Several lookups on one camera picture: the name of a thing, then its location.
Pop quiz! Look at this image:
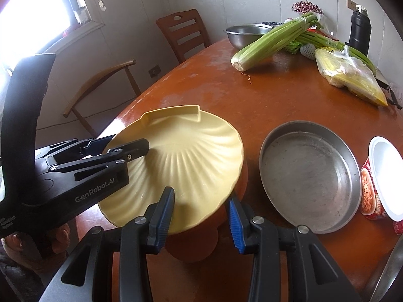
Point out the yellow shell-shaped plate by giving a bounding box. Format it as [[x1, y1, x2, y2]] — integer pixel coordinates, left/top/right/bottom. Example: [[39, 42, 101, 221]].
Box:
[[97, 104, 245, 235]]

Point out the black peeler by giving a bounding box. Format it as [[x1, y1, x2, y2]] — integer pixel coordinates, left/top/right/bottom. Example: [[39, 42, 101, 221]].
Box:
[[376, 79, 403, 110]]

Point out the orange plate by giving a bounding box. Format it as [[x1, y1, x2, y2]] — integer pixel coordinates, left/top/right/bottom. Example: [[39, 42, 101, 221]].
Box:
[[165, 164, 249, 263]]

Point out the window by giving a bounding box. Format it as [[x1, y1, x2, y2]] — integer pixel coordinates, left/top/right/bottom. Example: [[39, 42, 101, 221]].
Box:
[[0, 0, 104, 66]]

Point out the bag of yellow noodles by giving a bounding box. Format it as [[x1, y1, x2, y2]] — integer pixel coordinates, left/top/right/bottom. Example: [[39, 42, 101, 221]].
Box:
[[315, 46, 388, 107]]

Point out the black thermos bottle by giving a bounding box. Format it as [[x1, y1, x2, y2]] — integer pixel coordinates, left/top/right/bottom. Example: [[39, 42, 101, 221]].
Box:
[[348, 5, 372, 57]]

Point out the small steel bowl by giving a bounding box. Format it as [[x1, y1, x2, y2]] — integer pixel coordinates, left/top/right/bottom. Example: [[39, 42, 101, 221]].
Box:
[[223, 23, 274, 50]]

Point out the curved-back wooden chair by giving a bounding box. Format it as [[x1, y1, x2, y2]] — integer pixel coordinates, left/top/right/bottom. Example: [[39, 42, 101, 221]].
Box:
[[63, 59, 142, 139]]

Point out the thin celery bunch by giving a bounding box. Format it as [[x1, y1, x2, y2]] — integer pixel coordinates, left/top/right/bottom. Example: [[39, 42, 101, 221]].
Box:
[[285, 30, 377, 76]]

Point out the thick celery bunch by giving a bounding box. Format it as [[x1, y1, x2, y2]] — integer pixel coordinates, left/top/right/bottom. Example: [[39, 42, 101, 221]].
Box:
[[231, 12, 325, 72]]

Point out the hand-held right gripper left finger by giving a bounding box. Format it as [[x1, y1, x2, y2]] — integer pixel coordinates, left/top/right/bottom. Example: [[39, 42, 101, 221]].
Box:
[[39, 186, 176, 302]]

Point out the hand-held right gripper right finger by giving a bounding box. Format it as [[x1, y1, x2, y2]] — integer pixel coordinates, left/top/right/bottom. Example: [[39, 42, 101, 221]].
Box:
[[227, 192, 362, 302]]

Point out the brown ladder-back wooden chair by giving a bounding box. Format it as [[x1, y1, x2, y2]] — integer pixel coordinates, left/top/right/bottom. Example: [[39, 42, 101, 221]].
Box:
[[156, 9, 212, 65]]

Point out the person's left hand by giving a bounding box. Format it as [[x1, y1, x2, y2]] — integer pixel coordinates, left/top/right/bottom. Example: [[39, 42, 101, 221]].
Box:
[[0, 222, 70, 269]]

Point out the dark red flower bouquet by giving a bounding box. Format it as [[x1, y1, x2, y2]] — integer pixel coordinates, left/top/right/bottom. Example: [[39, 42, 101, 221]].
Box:
[[291, 1, 325, 16]]

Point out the white foam-netted fruit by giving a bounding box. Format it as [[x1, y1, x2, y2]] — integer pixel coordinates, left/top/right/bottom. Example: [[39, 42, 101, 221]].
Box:
[[299, 44, 317, 59]]

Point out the round metal pan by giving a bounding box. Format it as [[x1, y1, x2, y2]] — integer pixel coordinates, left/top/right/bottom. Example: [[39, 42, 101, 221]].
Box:
[[259, 120, 362, 234]]

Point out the red white instant noodle bowl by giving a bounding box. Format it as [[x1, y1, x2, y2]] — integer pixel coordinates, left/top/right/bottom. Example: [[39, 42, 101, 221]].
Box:
[[360, 136, 403, 221]]

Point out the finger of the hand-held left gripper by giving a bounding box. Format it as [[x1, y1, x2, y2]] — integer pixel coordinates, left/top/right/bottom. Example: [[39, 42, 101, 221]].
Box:
[[35, 135, 117, 164], [47, 138, 150, 180]]

